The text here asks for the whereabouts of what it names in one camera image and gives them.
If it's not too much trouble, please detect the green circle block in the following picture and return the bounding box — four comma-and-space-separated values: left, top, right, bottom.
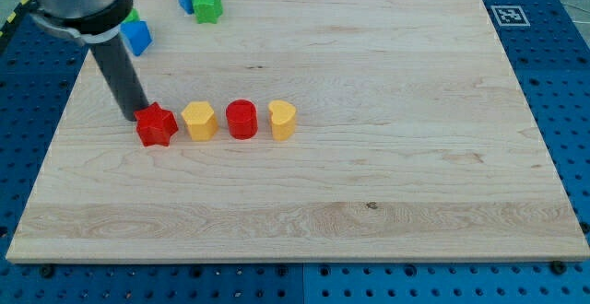
123, 8, 140, 23

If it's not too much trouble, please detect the yellow heart block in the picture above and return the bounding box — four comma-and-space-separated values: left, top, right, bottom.
268, 99, 297, 141

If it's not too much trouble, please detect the red cylinder block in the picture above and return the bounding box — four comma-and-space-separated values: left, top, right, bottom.
226, 99, 258, 140

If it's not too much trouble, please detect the yellow hexagon block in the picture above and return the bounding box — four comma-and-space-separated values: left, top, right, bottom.
181, 101, 218, 142

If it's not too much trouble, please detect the wooden board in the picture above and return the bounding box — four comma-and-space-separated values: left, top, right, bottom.
6, 0, 589, 264

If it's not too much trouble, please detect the red star block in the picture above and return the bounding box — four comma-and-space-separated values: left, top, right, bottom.
134, 102, 179, 146

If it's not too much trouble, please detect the green star block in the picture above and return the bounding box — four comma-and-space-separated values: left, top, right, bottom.
191, 0, 223, 24

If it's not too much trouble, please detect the blue pentagon block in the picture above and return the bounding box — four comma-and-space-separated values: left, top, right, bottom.
121, 20, 152, 56

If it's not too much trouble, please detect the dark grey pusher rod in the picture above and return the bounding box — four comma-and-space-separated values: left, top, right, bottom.
89, 35, 148, 122

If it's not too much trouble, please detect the white fiducial marker tag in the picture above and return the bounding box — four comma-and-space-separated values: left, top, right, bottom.
490, 6, 530, 27

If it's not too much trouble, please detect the black bolt left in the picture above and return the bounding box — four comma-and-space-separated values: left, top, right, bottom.
39, 264, 55, 279

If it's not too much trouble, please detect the black bolt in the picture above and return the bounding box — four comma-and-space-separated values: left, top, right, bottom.
39, 264, 55, 279
549, 261, 567, 275

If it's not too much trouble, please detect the black bolt right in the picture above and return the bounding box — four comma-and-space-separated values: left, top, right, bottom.
549, 261, 567, 275

